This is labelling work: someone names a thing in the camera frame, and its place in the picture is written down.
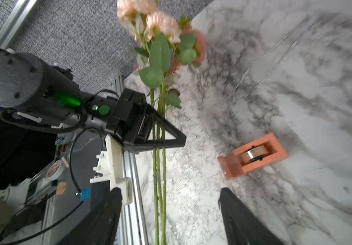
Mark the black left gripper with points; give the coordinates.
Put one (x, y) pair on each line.
(132, 122)

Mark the aluminium front rail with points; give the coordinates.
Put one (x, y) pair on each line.
(132, 227)

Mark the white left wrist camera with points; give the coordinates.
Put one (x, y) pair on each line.
(110, 167)

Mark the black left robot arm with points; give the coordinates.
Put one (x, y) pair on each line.
(40, 97)

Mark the aluminium frame post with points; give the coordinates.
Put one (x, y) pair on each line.
(15, 22)

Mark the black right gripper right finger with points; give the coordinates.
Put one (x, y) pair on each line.
(242, 227)

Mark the pink artificial rose stem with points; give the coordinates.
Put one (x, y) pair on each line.
(133, 14)

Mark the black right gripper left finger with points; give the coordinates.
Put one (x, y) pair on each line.
(99, 227)

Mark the pink tape dispenser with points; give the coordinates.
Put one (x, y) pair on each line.
(255, 155)

